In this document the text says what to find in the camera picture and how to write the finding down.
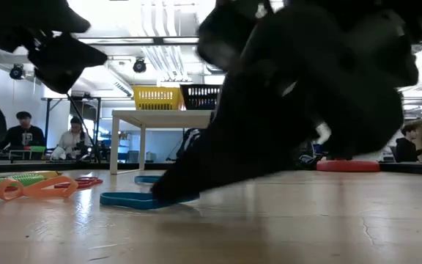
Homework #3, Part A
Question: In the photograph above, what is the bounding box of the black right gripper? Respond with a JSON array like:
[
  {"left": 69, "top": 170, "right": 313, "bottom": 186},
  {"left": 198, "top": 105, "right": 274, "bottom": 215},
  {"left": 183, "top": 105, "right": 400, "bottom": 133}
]
[{"left": 196, "top": 0, "right": 419, "bottom": 162}]

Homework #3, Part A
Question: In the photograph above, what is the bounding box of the yellow plastic basket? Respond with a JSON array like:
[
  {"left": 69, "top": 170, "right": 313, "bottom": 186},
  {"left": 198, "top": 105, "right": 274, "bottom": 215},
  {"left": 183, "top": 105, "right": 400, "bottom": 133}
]
[{"left": 133, "top": 86, "right": 185, "bottom": 111}]

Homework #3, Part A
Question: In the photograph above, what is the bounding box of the small blue rubber band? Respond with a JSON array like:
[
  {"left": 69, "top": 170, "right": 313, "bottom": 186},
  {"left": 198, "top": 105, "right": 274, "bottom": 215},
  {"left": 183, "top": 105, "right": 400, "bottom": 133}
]
[{"left": 134, "top": 175, "right": 163, "bottom": 185}]

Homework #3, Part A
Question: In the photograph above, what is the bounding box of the light blue rubber band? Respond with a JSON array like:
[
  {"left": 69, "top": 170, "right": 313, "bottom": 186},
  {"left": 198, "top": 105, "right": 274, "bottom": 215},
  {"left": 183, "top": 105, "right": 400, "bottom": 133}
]
[{"left": 100, "top": 191, "right": 200, "bottom": 211}]

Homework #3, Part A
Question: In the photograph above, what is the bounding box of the thin red rubber band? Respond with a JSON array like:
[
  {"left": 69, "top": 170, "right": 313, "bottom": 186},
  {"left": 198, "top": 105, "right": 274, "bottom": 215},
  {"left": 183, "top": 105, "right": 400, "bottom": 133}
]
[{"left": 53, "top": 176, "right": 104, "bottom": 190}]

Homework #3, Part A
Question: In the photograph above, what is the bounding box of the orange rubber band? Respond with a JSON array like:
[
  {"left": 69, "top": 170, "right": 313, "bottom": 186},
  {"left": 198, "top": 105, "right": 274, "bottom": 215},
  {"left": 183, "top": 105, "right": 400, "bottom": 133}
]
[{"left": 0, "top": 175, "right": 80, "bottom": 202}]

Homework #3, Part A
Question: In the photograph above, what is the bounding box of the red desk lamp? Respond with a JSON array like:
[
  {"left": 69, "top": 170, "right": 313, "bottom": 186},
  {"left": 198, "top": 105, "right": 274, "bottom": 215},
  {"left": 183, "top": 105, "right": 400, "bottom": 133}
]
[{"left": 316, "top": 159, "right": 381, "bottom": 173}]

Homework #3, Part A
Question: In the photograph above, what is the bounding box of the black plastic basket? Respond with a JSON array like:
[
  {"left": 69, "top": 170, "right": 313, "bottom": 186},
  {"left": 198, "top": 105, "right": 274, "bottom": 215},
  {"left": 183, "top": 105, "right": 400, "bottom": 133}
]
[{"left": 179, "top": 84, "right": 222, "bottom": 111}]

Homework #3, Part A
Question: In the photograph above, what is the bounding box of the white perforated shelf riser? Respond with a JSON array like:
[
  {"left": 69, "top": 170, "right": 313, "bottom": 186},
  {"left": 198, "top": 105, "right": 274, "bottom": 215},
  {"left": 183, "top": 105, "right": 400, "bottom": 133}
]
[{"left": 109, "top": 109, "right": 215, "bottom": 176}]

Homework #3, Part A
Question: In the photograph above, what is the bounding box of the black background rack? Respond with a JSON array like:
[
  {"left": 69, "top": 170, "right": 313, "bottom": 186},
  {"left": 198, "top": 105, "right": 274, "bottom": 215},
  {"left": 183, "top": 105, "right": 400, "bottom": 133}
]
[{"left": 41, "top": 95, "right": 103, "bottom": 164}]

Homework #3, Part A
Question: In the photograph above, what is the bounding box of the person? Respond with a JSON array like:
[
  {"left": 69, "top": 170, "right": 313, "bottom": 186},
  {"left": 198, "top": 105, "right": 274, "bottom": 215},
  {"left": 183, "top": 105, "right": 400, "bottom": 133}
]
[
  {"left": 395, "top": 123, "right": 422, "bottom": 164},
  {"left": 0, "top": 111, "right": 46, "bottom": 150},
  {"left": 51, "top": 116, "right": 92, "bottom": 161}
]

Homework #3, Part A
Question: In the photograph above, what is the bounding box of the black ceiling camera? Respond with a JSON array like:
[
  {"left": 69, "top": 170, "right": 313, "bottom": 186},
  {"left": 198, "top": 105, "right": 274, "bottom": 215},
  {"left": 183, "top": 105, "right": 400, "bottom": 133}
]
[
  {"left": 9, "top": 64, "right": 26, "bottom": 81},
  {"left": 133, "top": 57, "right": 148, "bottom": 74}
]

